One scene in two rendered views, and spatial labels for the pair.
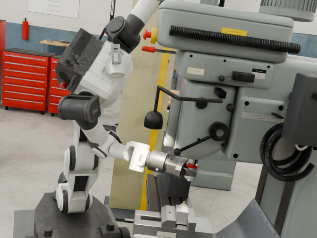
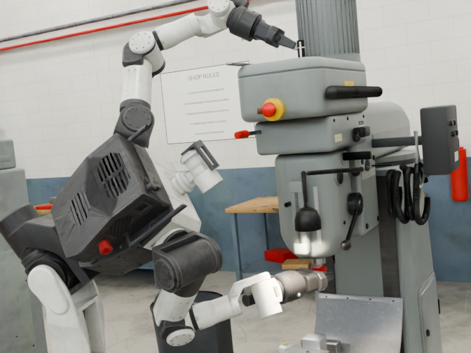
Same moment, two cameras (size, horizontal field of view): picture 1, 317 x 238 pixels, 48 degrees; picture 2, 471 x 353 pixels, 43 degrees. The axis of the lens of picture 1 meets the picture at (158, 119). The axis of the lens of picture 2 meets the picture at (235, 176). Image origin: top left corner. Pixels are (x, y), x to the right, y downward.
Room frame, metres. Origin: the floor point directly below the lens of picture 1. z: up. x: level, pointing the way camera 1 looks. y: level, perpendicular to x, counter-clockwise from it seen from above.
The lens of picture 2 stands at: (0.51, 1.44, 1.74)
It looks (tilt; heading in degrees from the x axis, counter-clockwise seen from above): 5 degrees down; 305
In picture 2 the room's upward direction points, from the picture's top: 5 degrees counter-clockwise
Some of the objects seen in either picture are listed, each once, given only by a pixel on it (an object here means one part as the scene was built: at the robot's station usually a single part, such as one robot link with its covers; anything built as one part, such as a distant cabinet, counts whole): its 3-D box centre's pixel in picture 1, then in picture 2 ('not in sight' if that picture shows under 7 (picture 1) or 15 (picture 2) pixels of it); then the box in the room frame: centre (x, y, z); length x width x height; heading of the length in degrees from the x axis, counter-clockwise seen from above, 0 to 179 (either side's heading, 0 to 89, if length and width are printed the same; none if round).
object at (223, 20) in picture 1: (220, 31); (305, 90); (1.37, -0.18, 1.81); 0.47 x 0.26 x 0.16; 96
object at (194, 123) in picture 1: (201, 117); (314, 202); (1.37, -0.17, 1.47); 0.21 x 0.19 x 0.32; 6
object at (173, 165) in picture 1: (170, 165); (298, 284); (1.40, -0.08, 1.24); 0.13 x 0.12 x 0.10; 164
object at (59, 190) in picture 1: (74, 197); not in sight; (2.00, 0.45, 0.68); 0.21 x 0.20 x 0.13; 24
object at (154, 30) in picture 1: (153, 35); (273, 109); (1.35, 0.06, 1.76); 0.06 x 0.02 x 0.06; 6
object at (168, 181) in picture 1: (176, 172); (196, 330); (1.87, -0.15, 1.00); 0.22 x 0.12 x 0.20; 11
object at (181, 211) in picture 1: (181, 214); (315, 346); (1.41, -0.16, 1.01); 0.06 x 0.05 x 0.06; 3
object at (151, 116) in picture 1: (154, 118); (307, 218); (1.30, 0.02, 1.46); 0.07 x 0.07 x 0.06
